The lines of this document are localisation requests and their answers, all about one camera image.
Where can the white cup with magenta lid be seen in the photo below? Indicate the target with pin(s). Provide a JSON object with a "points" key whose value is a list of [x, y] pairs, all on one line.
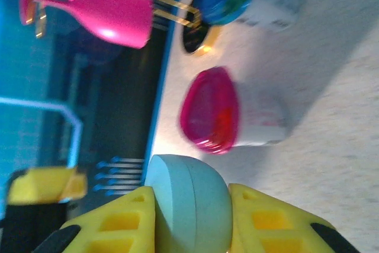
{"points": [[213, 113]]}

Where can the lavender earbud charging case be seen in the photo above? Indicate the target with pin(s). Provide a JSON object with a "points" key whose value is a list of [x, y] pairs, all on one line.
{"points": [[189, 199]]}

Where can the magenta plastic wine glass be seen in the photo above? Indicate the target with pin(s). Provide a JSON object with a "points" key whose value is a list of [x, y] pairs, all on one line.
{"points": [[115, 16]]}

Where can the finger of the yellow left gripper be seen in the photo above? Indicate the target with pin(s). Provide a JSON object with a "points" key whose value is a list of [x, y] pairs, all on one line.
{"points": [[38, 186], [78, 188]]}

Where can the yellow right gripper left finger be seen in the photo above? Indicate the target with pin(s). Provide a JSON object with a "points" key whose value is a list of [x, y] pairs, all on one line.
{"points": [[118, 226]]}

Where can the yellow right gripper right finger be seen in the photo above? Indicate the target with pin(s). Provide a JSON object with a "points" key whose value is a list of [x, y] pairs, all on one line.
{"points": [[275, 226]]}

